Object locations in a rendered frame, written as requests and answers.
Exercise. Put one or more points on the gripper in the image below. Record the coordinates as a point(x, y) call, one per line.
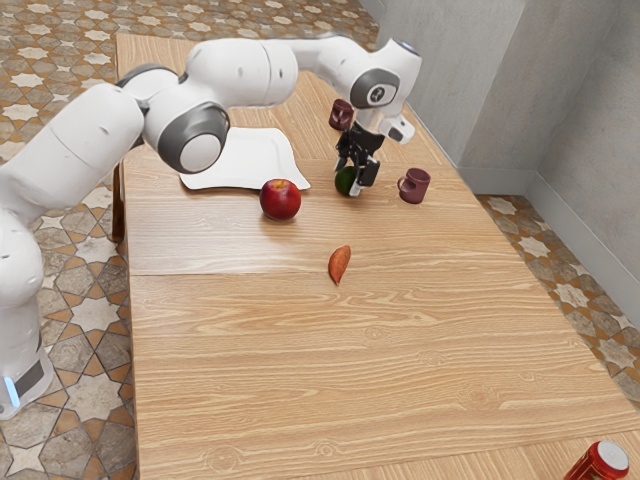
point(361, 140)

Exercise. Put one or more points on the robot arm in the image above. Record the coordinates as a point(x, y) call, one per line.
point(100, 135)

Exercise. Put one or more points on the green round fruit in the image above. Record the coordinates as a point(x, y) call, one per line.
point(344, 180)

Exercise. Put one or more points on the white square plate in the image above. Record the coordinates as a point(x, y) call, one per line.
point(250, 160)

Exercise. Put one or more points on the maroon mug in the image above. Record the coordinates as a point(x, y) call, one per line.
point(414, 185)
point(340, 114)

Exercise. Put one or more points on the red apple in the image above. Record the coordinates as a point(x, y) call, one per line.
point(280, 200)

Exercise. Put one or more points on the orange sweet potato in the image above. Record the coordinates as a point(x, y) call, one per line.
point(339, 263)

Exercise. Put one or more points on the red can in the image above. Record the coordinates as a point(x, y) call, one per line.
point(597, 462)

